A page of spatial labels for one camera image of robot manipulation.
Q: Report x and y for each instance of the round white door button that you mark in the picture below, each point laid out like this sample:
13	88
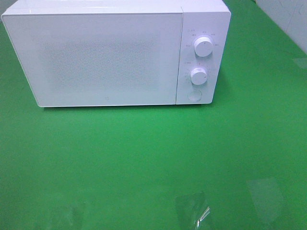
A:
195	95

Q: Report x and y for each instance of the white microwave knob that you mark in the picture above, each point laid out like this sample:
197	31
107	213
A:
198	76
203	46

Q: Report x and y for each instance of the white microwave door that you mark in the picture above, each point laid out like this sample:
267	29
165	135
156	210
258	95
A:
98	59

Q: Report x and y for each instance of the green table cloth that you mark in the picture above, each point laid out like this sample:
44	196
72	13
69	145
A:
239	163

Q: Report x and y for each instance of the white microwave oven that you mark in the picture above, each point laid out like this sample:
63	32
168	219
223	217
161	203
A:
199	17

